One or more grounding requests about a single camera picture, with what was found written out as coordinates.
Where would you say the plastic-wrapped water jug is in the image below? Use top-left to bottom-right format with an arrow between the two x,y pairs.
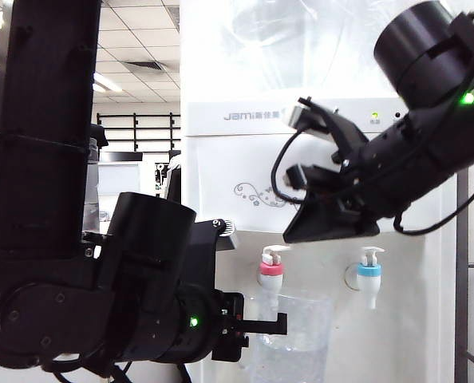
216,0 -> 385,100

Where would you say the black chair headrest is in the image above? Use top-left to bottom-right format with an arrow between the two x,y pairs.
89,123 -> 109,149

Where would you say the office chair with jacket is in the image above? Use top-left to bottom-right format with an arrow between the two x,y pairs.
164,153 -> 182,203

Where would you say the black metal rack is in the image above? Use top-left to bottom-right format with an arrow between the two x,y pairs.
455,165 -> 474,383

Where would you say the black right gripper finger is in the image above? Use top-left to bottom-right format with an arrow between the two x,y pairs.
282,191 -> 381,243

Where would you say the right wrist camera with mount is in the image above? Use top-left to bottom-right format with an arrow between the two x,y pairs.
286,97 -> 370,163

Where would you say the black right camera cable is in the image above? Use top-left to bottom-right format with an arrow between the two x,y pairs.
270,129 -> 314,207

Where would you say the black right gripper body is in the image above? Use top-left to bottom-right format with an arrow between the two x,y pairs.
336,119 -> 441,220

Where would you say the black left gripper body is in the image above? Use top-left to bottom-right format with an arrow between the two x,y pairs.
211,291 -> 249,362

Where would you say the ceiling air vent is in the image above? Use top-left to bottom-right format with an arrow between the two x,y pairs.
123,60 -> 168,74

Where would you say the dark grey sports bottle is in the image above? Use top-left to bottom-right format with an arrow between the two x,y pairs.
83,137 -> 101,232

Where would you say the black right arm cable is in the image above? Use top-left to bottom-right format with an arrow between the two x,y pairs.
392,161 -> 474,237

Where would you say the white water dispenser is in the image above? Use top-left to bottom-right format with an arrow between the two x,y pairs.
180,97 -> 460,383

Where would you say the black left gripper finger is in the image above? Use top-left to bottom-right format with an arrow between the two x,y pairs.
239,313 -> 288,335

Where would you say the double tube ceiling light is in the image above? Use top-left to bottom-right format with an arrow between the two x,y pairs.
93,73 -> 123,93

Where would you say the red hot water tap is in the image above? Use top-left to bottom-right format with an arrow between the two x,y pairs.
258,244 -> 292,309

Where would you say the clear plastic mug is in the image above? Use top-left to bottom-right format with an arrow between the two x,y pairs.
249,294 -> 334,383

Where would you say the blue cold water tap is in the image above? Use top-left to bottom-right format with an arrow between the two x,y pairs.
355,246 -> 385,311

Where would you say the black flat screen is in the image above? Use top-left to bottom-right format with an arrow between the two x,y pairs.
99,151 -> 144,164

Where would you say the white desk partition box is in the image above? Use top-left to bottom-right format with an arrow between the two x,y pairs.
97,160 -> 158,197

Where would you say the black wall shelving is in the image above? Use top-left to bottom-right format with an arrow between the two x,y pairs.
96,113 -> 181,153

